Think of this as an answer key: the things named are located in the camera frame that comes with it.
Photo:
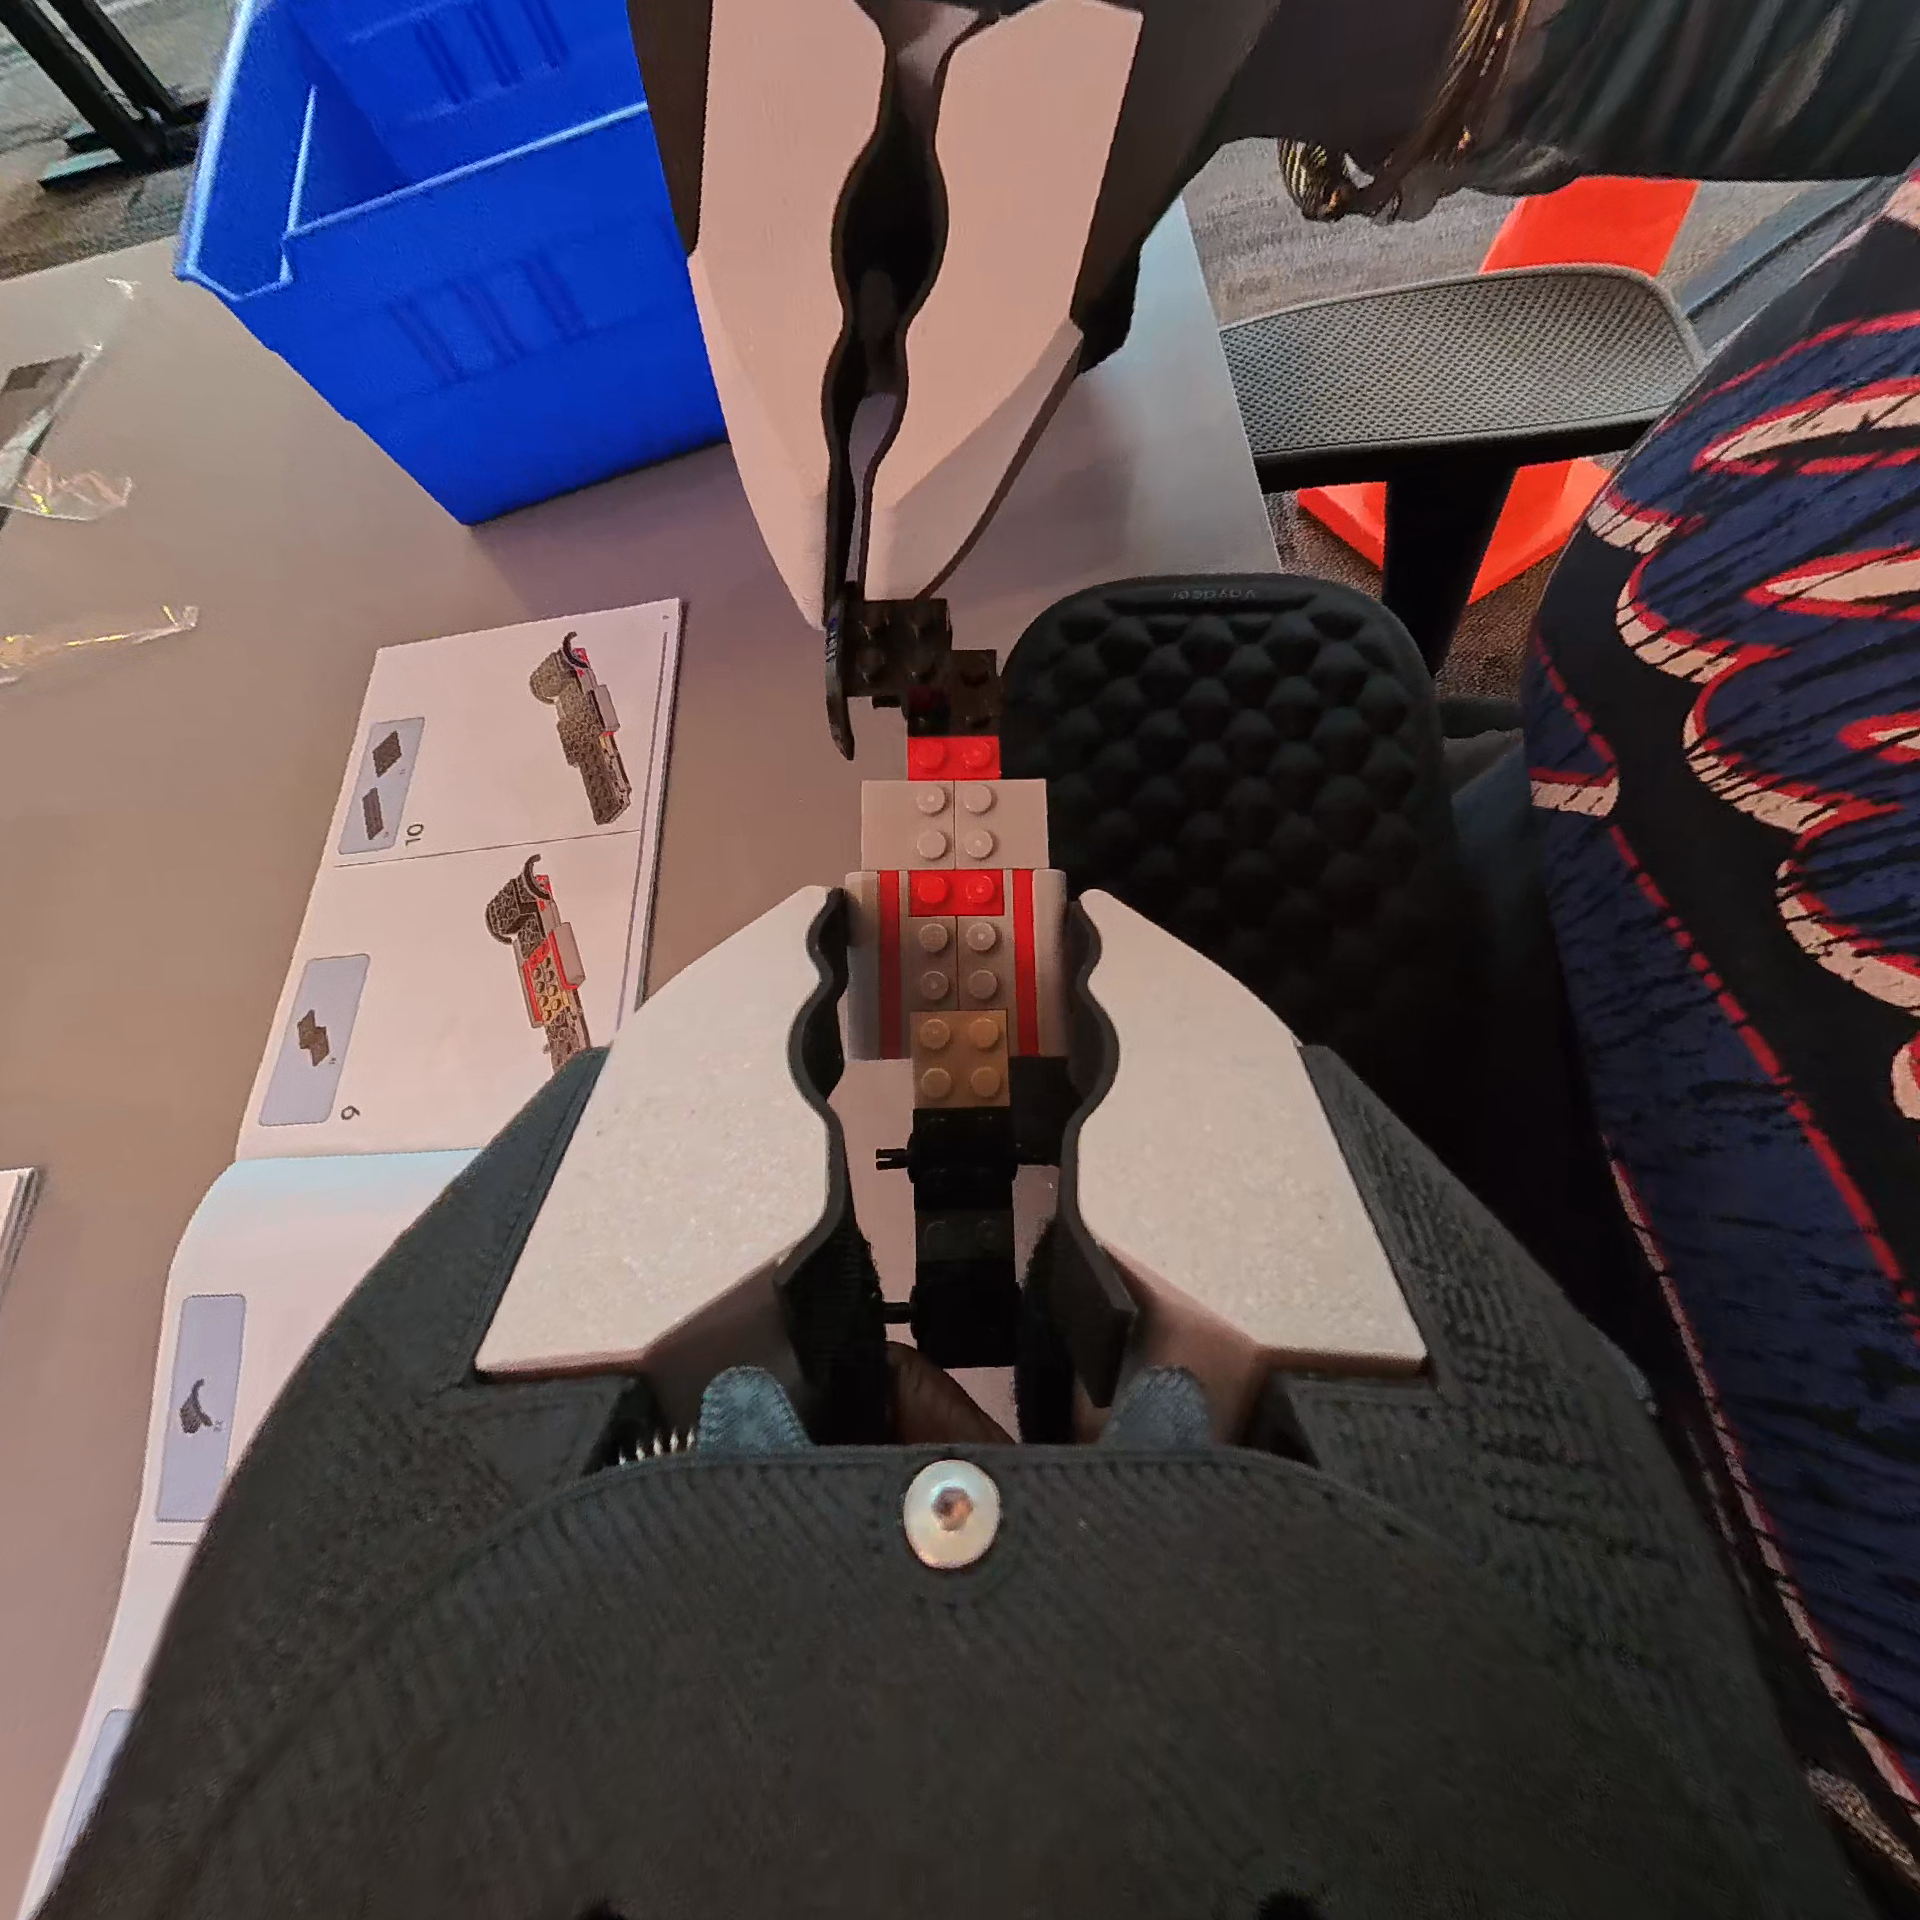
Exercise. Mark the black desk leg frame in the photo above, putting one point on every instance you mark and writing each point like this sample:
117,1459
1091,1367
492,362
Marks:
105,91

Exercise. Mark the black chair armrest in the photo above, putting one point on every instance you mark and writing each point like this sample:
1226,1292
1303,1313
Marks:
1229,749

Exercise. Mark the clear plastic bag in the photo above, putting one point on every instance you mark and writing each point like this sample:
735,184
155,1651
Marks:
90,643
60,450

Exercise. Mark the blue plastic bin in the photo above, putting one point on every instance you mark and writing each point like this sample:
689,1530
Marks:
493,344

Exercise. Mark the lego car build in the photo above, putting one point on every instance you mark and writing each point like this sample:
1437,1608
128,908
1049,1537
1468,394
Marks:
960,946

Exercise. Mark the orange traffic cone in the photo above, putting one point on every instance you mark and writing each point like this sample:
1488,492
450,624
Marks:
1574,226

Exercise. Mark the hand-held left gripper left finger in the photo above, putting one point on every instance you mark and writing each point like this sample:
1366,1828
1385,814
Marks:
676,1187

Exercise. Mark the grey mesh chair armrest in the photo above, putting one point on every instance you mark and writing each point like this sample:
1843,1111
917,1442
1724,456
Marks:
1470,344

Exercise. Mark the black curved lego piece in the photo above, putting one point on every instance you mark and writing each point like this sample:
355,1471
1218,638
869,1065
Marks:
900,638

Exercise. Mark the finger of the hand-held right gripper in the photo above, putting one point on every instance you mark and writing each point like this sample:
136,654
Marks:
780,152
1036,180

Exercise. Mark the lego instruction booklet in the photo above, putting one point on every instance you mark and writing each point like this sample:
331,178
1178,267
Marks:
449,899

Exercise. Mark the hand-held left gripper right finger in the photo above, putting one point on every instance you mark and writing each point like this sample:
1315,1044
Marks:
1229,1187

